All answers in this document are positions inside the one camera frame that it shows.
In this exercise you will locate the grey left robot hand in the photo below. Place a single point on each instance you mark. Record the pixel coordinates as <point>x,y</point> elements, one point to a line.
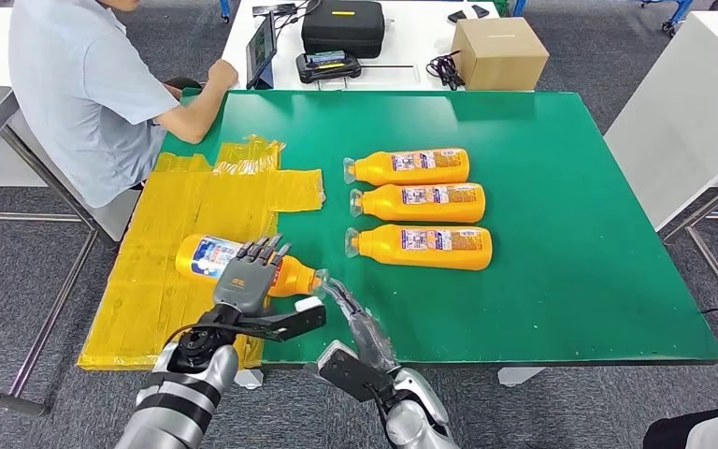
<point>244,288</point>

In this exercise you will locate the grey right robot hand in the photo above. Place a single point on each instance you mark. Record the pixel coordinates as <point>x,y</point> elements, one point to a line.
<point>368,334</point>

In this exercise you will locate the orange detergent bottle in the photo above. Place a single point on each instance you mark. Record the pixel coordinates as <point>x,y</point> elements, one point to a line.
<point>207,257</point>
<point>371,170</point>
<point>384,249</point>
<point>384,206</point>

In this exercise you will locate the white table foot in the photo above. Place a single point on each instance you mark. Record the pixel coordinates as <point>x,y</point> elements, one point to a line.
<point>249,379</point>
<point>520,375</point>

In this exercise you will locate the person's right hand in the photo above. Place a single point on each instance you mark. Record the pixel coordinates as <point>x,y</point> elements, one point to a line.
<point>223,74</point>

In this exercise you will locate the black handheld controller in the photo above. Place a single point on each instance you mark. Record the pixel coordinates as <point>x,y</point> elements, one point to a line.
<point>328,68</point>

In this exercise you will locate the black tablet on stand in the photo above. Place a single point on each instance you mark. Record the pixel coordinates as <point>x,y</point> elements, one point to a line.
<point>260,46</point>

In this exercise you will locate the person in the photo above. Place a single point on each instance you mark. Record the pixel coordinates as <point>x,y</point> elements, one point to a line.
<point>80,93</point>
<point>706,431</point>

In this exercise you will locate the thin black pen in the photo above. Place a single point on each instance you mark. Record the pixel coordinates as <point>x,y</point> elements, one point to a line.
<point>390,66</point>

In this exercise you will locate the black zip carrying case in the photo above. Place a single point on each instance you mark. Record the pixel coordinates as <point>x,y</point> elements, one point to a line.
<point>343,28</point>

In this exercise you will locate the white desk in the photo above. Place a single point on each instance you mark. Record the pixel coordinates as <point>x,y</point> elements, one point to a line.
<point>415,34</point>

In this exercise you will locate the brown cardboard box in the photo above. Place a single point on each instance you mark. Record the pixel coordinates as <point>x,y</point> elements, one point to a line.
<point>498,56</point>

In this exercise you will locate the green crate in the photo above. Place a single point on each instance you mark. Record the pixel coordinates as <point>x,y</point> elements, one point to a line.
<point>502,6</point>

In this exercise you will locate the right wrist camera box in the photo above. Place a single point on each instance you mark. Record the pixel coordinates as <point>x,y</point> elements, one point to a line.
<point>340,372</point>

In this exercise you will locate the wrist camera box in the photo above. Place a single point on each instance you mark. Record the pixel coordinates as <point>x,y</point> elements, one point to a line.
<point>340,372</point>
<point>306,305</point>

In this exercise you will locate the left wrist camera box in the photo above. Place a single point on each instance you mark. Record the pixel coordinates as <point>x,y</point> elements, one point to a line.
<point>306,305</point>

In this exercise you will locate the blue metal cart frame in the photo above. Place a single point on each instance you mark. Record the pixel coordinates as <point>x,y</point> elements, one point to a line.
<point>518,5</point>
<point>224,7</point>

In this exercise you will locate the steel table leg frame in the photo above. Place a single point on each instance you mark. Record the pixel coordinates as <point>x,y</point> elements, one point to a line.
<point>706,207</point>

